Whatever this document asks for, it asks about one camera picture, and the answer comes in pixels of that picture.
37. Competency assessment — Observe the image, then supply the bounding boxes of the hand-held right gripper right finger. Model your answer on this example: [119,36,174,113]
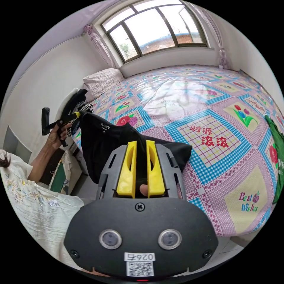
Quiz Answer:
[146,140,166,199]

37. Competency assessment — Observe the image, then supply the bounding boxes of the person's body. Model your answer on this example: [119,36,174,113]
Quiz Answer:
[0,149,85,272]

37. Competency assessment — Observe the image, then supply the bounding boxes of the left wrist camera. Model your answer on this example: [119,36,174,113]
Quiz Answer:
[41,107,51,136]

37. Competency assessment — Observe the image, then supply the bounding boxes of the person's left hand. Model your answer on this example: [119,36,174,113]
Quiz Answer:
[47,122,73,150]

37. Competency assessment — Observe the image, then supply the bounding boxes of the sheer purple curtain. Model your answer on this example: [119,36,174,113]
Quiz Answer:
[82,23,116,70]
[191,2,232,70]

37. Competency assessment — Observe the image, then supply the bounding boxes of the person's left forearm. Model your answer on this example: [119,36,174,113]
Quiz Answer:
[27,142,65,183]

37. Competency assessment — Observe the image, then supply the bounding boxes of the green bag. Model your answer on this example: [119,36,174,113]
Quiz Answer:
[264,115,284,205]

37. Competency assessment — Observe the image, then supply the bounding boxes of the pile of clothes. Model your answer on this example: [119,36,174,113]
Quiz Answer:
[59,88,94,138]

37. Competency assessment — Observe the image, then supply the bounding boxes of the bed with printed sheet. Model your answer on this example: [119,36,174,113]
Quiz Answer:
[71,64,284,237]

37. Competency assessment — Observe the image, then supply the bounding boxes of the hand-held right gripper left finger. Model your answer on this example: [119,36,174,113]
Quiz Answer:
[117,141,137,199]

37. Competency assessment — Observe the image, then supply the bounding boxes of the white quilted pillow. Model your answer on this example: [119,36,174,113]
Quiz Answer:
[83,68,124,99]

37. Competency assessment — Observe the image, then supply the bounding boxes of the black long sleeve shirt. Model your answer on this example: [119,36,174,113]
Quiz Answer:
[79,112,193,185]

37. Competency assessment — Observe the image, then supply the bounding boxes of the window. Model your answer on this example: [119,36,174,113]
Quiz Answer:
[92,0,215,65]

